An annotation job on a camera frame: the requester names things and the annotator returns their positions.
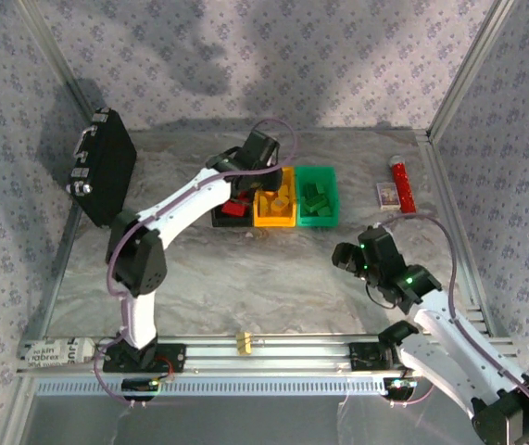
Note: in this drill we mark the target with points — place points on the red lego brick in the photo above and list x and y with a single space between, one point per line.
244 197
232 209

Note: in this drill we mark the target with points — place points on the yellow lego brick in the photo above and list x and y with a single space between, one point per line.
265 204
287 191
280 204

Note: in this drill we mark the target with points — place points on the green lego brick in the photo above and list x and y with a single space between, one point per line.
312 190
324 212
319 202
306 207

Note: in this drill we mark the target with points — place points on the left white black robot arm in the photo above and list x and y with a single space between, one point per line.
185 199

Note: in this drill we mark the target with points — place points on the small card box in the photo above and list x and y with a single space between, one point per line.
388 197

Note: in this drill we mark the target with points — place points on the yellow plastic bin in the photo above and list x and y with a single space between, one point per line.
275 221

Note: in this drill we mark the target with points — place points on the red glitter tube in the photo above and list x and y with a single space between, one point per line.
402 185

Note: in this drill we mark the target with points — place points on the green plastic bin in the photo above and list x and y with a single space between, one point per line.
317 221

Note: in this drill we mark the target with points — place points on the black plastic bin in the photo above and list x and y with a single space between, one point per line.
217 221

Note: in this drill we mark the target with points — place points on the right black controller board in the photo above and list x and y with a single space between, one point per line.
398 389

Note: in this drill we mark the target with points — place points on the black controller board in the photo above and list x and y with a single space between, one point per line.
398 389
139 385

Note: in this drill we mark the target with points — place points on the black hard case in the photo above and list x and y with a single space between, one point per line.
111 176

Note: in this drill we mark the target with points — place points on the left black controller board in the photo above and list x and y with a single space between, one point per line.
139 385

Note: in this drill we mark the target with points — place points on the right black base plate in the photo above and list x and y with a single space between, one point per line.
361 357

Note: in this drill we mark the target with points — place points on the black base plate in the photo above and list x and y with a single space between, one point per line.
361 357
173 357

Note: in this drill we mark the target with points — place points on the aluminium cross rail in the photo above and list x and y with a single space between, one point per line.
301 354

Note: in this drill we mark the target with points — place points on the yellow brick on rail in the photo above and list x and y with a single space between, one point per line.
244 344

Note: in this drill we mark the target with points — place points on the aluminium upright frame post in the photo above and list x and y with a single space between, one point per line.
57 58
468 69

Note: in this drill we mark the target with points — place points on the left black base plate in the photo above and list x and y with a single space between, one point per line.
173 357

